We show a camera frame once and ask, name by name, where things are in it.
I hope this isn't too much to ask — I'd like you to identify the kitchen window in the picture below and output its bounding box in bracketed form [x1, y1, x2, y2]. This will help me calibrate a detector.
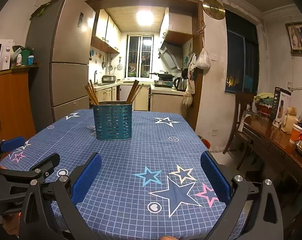
[126, 35, 154, 79]

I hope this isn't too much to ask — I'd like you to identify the kitchen range hood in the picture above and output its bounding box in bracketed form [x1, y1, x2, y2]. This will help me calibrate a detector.
[159, 42, 183, 70]

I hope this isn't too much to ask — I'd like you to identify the person's left hand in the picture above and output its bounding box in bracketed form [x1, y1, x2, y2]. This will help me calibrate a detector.
[1, 213, 20, 236]

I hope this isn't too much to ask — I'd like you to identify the dark wooden side table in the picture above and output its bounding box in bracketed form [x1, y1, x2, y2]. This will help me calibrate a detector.
[243, 115, 302, 230]

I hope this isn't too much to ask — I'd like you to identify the orange paper cup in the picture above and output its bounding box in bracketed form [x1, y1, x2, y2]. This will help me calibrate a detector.
[289, 124, 302, 144]

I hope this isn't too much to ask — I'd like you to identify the brown wooden cabinet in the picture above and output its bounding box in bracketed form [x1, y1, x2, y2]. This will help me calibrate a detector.
[0, 67, 36, 140]

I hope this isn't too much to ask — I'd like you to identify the blue star checked tablecloth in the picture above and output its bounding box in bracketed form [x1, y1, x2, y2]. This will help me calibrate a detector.
[1, 109, 226, 239]

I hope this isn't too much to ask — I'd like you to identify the teal metal utensil holder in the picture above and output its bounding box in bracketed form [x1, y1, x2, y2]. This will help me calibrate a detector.
[93, 101, 133, 141]

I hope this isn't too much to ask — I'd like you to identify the wooden chopstick far left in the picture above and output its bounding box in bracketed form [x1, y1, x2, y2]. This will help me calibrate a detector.
[84, 85, 98, 105]

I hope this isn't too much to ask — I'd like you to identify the wooden chair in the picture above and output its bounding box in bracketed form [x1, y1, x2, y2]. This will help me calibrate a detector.
[223, 92, 254, 170]

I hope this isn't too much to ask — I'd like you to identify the black product box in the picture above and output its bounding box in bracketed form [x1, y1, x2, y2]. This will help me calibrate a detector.
[270, 87, 291, 122]

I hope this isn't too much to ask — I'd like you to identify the blue lidded jar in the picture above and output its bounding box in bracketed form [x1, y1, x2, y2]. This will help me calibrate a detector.
[27, 55, 34, 66]

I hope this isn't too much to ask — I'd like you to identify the wooden chopstick centre right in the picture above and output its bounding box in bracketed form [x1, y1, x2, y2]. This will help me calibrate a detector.
[126, 80, 139, 104]

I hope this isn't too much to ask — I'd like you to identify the white bottle on cabinet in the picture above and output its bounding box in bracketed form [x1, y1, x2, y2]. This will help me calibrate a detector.
[16, 54, 22, 66]

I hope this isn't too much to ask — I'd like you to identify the steel electric kettle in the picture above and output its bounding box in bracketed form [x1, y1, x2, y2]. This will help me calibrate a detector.
[174, 77, 187, 92]

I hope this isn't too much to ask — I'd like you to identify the white microwave oven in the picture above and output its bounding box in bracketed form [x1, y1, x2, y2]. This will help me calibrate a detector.
[0, 39, 13, 71]

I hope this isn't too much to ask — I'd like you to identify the white hanging plastic bag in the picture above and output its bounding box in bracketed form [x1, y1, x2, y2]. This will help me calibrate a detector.
[195, 48, 211, 70]

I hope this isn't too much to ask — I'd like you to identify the grey tall refrigerator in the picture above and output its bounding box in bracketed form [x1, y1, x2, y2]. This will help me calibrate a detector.
[26, 0, 95, 132]

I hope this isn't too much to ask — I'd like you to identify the black wok on stove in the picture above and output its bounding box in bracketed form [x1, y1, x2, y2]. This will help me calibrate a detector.
[150, 72, 174, 81]

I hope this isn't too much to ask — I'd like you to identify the dark window with frame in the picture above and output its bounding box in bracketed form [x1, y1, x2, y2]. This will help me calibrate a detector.
[225, 10, 259, 94]

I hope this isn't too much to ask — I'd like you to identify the framed wall picture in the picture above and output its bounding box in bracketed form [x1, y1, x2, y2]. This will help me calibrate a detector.
[286, 22, 302, 53]

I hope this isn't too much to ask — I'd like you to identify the round brass wall clock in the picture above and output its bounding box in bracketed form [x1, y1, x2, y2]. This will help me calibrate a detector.
[203, 0, 225, 20]

